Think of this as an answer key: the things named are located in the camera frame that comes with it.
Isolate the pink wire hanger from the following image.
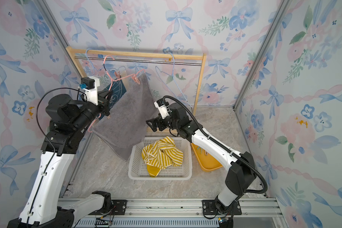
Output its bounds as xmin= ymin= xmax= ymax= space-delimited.
xmin=86 ymin=55 xmax=146 ymax=133

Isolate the grey terry towel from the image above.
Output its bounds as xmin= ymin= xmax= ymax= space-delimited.
xmin=93 ymin=74 xmax=157 ymax=161

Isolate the yellow white striped towel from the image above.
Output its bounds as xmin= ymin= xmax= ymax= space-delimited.
xmin=141 ymin=136 xmax=184 ymax=177

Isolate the light blue wire hanger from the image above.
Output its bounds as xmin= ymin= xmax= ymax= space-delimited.
xmin=155 ymin=52 xmax=193 ymax=110

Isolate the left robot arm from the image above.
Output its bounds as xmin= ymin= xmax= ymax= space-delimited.
xmin=8 ymin=90 xmax=114 ymax=228

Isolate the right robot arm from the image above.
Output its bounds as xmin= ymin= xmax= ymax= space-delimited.
xmin=146 ymin=98 xmax=268 ymax=214

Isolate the dark teal patterned towel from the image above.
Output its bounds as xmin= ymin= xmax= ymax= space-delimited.
xmin=98 ymin=80 xmax=129 ymax=110

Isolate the pink clothespin on teal towel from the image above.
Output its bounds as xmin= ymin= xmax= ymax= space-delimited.
xmin=115 ymin=71 xmax=121 ymax=79

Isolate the white perforated plastic basket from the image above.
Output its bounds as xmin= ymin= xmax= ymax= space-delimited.
xmin=128 ymin=136 xmax=192 ymax=181

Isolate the metal hanging rod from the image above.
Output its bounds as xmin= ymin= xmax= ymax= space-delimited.
xmin=75 ymin=56 xmax=202 ymax=66

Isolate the yellow plastic tray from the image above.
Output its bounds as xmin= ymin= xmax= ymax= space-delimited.
xmin=191 ymin=143 xmax=223 ymax=172

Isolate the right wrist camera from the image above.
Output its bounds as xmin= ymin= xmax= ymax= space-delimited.
xmin=154 ymin=98 xmax=171 ymax=119

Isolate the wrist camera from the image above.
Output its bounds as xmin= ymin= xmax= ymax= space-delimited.
xmin=79 ymin=76 xmax=100 ymax=105
xmin=154 ymin=98 xmax=171 ymax=119

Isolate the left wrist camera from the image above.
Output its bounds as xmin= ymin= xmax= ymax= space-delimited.
xmin=79 ymin=76 xmax=100 ymax=105

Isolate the wooden clothes rack frame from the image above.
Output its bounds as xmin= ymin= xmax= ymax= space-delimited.
xmin=66 ymin=47 xmax=207 ymax=137

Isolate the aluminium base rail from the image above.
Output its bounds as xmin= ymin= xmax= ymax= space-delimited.
xmin=74 ymin=198 xmax=287 ymax=228

